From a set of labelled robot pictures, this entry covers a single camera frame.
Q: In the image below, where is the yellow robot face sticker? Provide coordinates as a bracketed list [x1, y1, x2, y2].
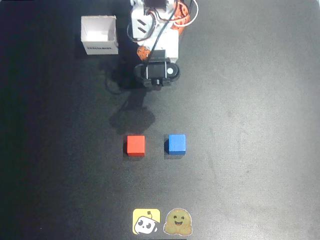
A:
[132, 208, 161, 235]

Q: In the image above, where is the black camera cable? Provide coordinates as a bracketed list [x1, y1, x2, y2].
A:
[144, 0, 195, 66]

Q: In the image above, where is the red cube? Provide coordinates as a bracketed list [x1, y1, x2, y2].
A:
[124, 135, 146, 158]

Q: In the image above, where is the smiling hugging face sticker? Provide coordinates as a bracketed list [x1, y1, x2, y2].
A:
[163, 207, 193, 236]

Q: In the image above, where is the white cardboard box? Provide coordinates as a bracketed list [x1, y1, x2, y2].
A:
[80, 15, 119, 56]

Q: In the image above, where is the white servo cable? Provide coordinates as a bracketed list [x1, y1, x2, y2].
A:
[172, 0, 200, 28]

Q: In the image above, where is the black webcam on mount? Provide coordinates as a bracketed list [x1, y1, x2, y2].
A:
[133, 49, 181, 89]

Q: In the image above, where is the blue cube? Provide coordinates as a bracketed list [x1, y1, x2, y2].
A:
[164, 134, 187, 156]

